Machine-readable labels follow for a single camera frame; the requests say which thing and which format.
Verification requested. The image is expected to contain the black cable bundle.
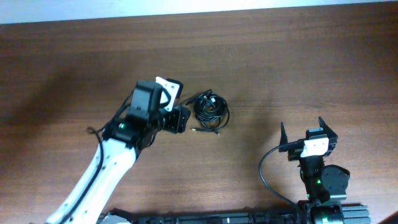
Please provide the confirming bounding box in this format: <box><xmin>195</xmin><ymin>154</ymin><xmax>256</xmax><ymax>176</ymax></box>
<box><xmin>178</xmin><ymin>89</ymin><xmax>231</xmax><ymax>136</ymax></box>

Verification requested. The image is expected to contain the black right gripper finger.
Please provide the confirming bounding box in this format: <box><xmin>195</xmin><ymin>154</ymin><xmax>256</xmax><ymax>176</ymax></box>
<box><xmin>318</xmin><ymin>116</ymin><xmax>338</xmax><ymax>139</ymax></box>
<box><xmin>279</xmin><ymin>122</ymin><xmax>288</xmax><ymax>146</ymax></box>

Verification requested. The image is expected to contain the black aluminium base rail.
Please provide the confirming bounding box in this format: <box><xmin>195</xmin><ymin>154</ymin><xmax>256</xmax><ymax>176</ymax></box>
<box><xmin>99</xmin><ymin>203</ymin><xmax>371</xmax><ymax>224</ymax></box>

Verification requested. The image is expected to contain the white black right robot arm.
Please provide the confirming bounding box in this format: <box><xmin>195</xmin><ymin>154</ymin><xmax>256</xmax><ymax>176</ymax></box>
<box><xmin>279</xmin><ymin>117</ymin><xmax>351</xmax><ymax>223</ymax></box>

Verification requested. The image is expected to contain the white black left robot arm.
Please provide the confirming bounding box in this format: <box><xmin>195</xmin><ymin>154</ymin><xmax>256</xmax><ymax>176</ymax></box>
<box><xmin>46</xmin><ymin>77</ymin><xmax>190</xmax><ymax>223</ymax></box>

